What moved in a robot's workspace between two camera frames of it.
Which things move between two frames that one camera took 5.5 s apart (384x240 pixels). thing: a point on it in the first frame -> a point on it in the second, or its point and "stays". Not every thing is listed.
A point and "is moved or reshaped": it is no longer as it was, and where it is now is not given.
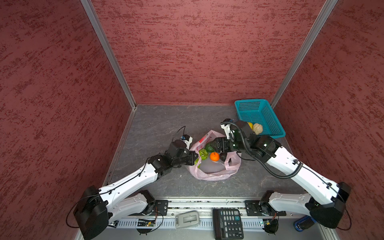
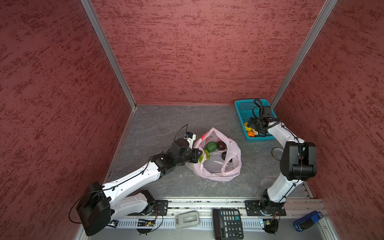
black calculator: x=227 y=224 stays
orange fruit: x=214 y=156 is moved or reshaped
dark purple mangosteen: x=223 y=156 is moved or reshaped
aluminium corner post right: x=325 y=12 stays
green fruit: x=203 y=153 stays
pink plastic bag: x=209 y=169 stays
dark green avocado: x=209 y=148 stays
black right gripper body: x=229 y=145 -> x=256 y=124
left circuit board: x=144 y=222 stays
